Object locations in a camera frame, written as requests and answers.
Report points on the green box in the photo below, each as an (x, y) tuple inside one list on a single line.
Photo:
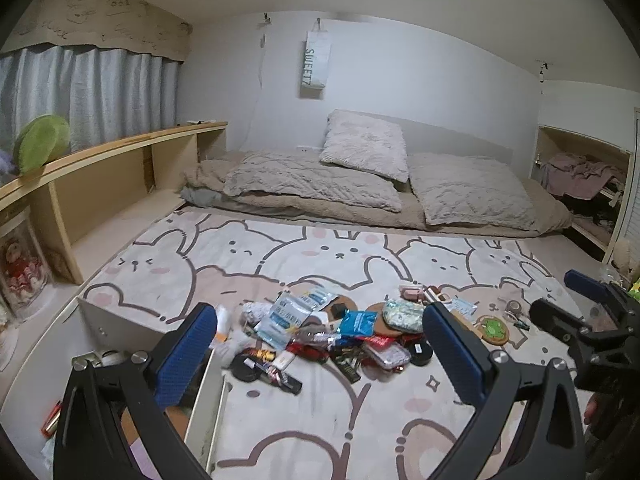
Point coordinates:
[(636, 290)]

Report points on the dark clothes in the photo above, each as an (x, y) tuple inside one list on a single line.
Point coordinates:
[(597, 210)]

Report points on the pink box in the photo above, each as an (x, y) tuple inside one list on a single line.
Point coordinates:
[(411, 292)]

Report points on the doll in clear box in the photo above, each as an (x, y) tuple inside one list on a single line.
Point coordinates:
[(20, 270)]

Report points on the bunny printed blanket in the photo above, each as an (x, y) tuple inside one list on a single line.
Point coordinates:
[(325, 420)]

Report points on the blue white mask packet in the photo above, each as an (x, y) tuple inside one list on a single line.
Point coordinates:
[(272, 332), (312, 300), (287, 310)]

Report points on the clear plastic case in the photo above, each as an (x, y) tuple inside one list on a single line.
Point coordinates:
[(387, 356)]

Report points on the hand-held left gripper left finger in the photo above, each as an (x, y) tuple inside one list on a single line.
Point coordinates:
[(187, 355)]

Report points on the beige valance with drawings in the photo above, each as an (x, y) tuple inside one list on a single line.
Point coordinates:
[(100, 20)]

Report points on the cork round coaster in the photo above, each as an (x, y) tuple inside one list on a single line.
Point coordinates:
[(382, 322)]

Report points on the red packet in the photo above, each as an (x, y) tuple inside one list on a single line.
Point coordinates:
[(377, 342)]

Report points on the green plush toy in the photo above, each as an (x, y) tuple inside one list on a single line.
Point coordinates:
[(40, 145)]

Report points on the green frog coaster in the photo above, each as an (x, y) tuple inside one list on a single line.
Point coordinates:
[(495, 329)]

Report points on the light blue packet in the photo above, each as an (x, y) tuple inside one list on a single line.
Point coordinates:
[(462, 305)]

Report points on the beige headboard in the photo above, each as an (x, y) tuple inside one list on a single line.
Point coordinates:
[(450, 135)]

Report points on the black round compact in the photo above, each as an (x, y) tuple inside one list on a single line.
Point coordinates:
[(420, 352)]

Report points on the green clip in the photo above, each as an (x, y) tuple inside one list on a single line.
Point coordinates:
[(517, 321)]

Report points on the wooden wardrobe niche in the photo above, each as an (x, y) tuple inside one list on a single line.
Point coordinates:
[(575, 140)]

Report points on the bunch of keys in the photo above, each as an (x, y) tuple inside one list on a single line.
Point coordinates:
[(352, 357)]

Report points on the brown bandage roll in bag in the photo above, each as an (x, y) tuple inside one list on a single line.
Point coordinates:
[(315, 332)]

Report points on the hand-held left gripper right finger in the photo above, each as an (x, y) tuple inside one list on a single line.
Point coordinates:
[(450, 355)]

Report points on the small white objects on shelf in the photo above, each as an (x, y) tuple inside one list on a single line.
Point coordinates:
[(197, 121)]

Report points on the red orange small object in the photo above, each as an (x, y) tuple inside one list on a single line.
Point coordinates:
[(52, 420)]

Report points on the beige fleece duvet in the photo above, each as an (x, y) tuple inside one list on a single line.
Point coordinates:
[(550, 210)]

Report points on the dark brown round coaster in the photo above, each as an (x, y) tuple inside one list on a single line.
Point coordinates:
[(354, 305)]

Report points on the grey green sheet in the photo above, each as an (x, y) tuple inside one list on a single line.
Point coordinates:
[(195, 195)]

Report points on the blue foil packet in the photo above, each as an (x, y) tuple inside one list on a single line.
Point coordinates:
[(357, 322)]

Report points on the beige fluffy toy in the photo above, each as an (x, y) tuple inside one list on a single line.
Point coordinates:
[(625, 260)]

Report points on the pink clothes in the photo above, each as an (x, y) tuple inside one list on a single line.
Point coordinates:
[(580, 175)]

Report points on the white tube with green print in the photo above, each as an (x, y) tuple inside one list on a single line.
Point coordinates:
[(284, 360)]

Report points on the black round tin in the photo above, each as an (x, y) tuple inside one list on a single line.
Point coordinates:
[(247, 369)]

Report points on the grey curtain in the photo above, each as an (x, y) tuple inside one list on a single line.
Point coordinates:
[(90, 95)]

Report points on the fluffy beige pillow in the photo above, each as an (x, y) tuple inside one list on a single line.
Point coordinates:
[(365, 142)]

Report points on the brown white palette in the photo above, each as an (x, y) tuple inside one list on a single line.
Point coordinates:
[(435, 292)]

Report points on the white storage box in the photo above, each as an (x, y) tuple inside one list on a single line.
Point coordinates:
[(115, 320)]

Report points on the white louvered door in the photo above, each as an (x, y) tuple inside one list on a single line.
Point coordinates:
[(632, 185)]

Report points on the red lighter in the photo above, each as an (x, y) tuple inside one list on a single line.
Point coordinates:
[(310, 352)]

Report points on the brown tape roll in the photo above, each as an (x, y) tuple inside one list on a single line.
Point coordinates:
[(514, 306)]

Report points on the glitter pouch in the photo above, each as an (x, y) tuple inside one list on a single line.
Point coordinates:
[(402, 316)]

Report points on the white crumpled plastic bags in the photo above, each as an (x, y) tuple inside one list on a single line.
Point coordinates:
[(240, 347)]

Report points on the white wall socket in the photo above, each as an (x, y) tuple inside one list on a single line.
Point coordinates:
[(305, 149)]

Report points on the wooden bedside shelf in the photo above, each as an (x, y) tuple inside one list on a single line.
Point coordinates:
[(115, 180)]

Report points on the small black box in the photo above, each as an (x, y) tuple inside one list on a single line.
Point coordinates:
[(341, 308)]

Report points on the yellow black lighter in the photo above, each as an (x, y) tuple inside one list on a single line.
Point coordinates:
[(262, 355)]

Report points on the black box with gold print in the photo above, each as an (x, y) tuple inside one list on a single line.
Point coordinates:
[(350, 370)]

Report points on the white hanging paper bag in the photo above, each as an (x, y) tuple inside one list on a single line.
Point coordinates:
[(316, 65)]

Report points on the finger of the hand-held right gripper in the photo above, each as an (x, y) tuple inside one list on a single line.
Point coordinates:
[(590, 282), (555, 317)]

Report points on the person's right hand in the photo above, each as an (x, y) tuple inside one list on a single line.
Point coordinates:
[(591, 410)]

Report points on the white bag roll orange band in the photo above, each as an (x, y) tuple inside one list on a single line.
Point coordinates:
[(222, 327)]

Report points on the quilted beige pillow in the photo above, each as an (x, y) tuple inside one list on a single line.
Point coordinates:
[(470, 190), (310, 182)]

